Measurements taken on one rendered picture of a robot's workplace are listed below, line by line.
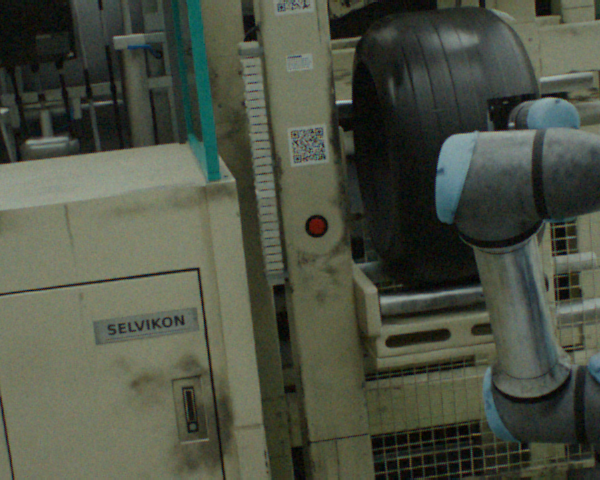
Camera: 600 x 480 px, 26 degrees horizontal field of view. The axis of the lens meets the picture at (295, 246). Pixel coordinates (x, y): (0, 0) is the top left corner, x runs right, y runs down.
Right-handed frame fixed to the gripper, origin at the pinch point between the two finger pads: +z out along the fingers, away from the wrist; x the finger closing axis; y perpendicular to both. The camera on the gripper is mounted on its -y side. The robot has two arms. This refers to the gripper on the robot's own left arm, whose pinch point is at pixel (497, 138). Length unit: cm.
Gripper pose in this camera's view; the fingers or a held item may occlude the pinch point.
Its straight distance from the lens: 236.7
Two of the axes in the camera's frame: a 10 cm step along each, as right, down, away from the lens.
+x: -9.9, 1.3, -1.1
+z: -1.2, -0.7, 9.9
